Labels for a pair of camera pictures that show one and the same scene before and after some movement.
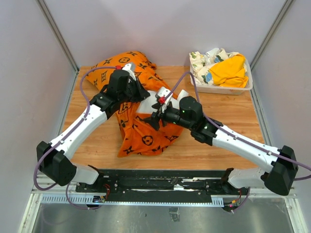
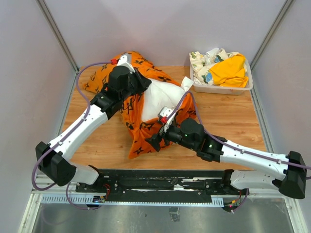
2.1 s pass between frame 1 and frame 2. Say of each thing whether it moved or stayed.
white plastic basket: stayed
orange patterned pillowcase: moved
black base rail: stayed
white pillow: moved
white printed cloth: stayed
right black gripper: moved
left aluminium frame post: stayed
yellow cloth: stayed
